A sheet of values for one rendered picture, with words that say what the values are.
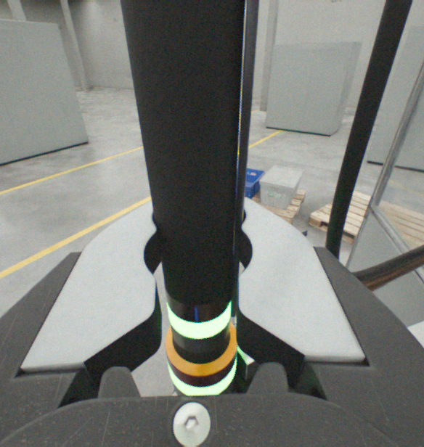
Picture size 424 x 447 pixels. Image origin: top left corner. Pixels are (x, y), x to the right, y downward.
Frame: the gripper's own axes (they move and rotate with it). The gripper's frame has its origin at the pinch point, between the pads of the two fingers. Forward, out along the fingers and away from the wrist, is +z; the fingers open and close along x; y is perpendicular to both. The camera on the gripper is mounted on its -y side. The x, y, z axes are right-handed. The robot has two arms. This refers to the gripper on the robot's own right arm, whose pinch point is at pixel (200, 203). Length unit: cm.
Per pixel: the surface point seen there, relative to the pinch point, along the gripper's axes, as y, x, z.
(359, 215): 149, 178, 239
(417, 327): 37, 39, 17
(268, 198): 136, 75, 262
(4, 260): 163, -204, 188
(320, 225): 157, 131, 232
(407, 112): 15, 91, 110
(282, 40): -69, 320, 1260
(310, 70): 18, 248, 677
